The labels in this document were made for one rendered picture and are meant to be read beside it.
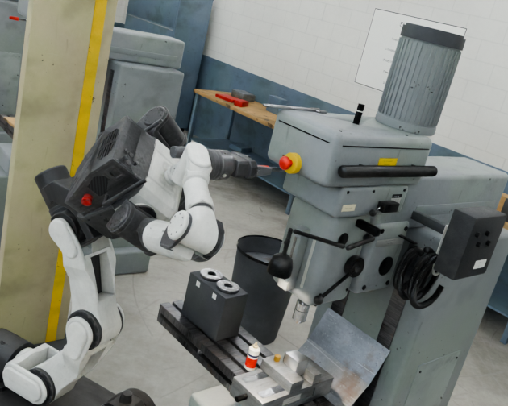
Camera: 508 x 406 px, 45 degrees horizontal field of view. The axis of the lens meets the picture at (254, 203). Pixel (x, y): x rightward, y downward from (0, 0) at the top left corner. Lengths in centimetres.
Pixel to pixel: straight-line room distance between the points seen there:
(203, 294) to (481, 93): 458
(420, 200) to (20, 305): 234
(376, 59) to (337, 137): 557
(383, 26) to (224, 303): 533
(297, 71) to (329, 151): 635
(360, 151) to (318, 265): 39
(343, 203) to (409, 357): 76
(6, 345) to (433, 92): 178
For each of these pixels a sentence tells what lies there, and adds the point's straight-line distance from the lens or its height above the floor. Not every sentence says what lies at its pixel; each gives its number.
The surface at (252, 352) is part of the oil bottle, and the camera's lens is 224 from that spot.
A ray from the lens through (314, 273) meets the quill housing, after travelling 192.
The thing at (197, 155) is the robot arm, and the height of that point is 174.
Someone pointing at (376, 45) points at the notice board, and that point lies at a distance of 725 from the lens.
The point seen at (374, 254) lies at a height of 149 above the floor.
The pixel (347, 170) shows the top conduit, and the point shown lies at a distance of 169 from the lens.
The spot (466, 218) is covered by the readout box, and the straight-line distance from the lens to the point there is 193.
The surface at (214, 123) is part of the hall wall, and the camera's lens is 920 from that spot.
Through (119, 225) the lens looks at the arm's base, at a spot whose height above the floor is 151.
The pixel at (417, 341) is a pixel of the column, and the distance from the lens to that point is 233.
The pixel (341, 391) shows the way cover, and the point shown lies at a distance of 240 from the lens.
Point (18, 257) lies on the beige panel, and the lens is 351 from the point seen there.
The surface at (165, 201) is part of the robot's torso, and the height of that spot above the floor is 155.
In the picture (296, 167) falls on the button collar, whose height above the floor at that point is 176.
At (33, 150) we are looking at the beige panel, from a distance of 329.
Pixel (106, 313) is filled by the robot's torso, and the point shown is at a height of 106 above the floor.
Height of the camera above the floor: 217
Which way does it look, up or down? 18 degrees down
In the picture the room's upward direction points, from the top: 14 degrees clockwise
